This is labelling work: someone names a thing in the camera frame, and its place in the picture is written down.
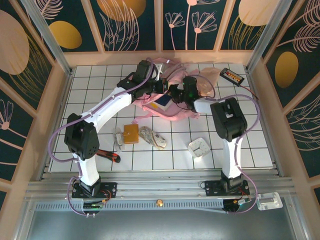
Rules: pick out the dark blue book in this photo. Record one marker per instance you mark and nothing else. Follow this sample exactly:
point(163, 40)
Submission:
point(163, 102)

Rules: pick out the pink school backpack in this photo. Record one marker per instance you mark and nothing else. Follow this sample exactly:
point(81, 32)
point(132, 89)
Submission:
point(175, 113)

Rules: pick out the rose gold pouch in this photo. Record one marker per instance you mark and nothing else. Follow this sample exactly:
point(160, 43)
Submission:
point(207, 80)

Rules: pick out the patterned fabric pencil pouch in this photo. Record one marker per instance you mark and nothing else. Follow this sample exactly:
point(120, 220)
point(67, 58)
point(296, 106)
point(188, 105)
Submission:
point(152, 137)

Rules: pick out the orange square pad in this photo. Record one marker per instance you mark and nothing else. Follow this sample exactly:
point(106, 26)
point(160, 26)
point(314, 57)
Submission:
point(131, 133)

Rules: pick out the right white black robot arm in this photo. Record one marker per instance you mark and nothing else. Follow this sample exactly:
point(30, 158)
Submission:
point(228, 120)

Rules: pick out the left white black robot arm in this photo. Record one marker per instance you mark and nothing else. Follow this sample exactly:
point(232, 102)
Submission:
point(82, 140)

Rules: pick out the black board with yellow connectors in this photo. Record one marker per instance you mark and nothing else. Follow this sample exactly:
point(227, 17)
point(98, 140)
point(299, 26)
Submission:
point(231, 76)

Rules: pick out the white square alarm clock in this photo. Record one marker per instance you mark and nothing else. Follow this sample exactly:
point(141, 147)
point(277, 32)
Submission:
point(198, 148)

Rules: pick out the clear plastic case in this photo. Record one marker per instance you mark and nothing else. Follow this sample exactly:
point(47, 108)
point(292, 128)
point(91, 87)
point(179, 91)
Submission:
point(118, 138)

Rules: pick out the orange black utility knife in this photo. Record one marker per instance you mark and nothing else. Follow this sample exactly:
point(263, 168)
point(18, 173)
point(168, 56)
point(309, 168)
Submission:
point(110, 156)

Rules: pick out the small brass knob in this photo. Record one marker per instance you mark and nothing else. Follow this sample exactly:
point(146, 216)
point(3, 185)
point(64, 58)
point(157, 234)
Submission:
point(159, 202)

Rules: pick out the black controller board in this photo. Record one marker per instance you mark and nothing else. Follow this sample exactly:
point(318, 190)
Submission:
point(235, 205)
point(93, 205)

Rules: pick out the clear acrylic block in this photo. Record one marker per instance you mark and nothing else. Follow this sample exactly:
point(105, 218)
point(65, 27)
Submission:
point(270, 201)

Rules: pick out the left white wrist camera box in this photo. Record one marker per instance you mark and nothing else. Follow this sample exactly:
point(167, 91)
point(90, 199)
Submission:
point(158, 71)

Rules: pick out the aluminium mounting rail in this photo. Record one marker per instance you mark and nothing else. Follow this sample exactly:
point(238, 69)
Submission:
point(160, 185)

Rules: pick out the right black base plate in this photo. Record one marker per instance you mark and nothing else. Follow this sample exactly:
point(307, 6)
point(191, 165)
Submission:
point(212, 187)

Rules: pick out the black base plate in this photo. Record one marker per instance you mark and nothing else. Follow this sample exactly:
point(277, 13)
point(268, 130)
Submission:
point(212, 187)
point(110, 190)

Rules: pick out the aluminium frame post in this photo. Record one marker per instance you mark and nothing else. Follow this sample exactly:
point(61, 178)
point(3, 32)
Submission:
point(267, 35)
point(50, 42)

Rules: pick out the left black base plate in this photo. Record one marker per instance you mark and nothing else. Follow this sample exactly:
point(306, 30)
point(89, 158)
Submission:
point(110, 190)

